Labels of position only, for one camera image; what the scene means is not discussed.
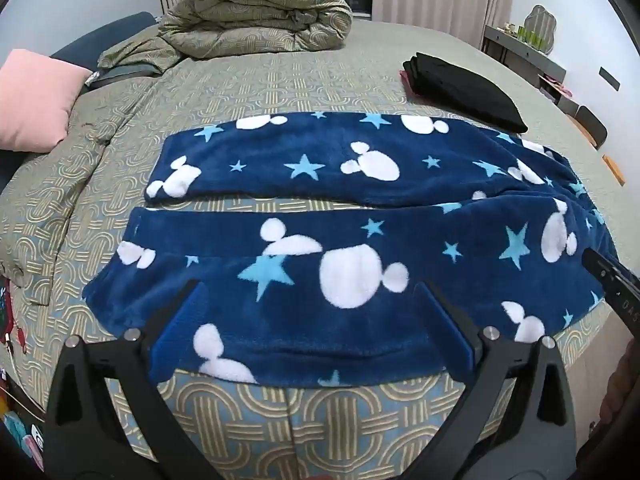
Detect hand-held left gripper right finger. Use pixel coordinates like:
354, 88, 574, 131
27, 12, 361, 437
400, 280, 581, 480

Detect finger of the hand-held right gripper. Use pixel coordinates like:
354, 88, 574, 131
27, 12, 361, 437
582, 247, 628, 306

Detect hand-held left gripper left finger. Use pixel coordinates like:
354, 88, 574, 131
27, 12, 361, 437
42, 280, 211, 480

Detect blue star print fleece pants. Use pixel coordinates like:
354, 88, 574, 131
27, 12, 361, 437
82, 110, 618, 388

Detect person's right hand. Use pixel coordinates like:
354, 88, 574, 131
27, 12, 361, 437
599, 339, 640, 428

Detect dark chair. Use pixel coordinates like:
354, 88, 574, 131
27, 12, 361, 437
574, 105, 609, 150

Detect colourful printed cloth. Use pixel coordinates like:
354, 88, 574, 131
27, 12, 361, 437
0, 275, 48, 466

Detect folded black clothes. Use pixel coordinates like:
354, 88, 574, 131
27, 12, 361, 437
402, 52, 529, 134

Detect grey desk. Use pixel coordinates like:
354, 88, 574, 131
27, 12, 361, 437
481, 24, 568, 93

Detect pink folded cloth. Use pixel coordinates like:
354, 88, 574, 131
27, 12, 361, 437
399, 70, 421, 98

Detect green bottles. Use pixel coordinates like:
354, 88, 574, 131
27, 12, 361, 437
519, 25, 547, 48

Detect dark grey pillow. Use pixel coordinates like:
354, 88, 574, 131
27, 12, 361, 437
89, 61, 157, 88

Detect pink pillow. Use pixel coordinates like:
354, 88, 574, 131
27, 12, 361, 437
0, 49, 93, 153

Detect dark blue headboard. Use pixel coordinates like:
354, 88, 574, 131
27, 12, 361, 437
50, 11, 157, 72

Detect folded green quilt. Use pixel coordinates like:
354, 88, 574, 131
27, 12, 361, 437
97, 0, 353, 73

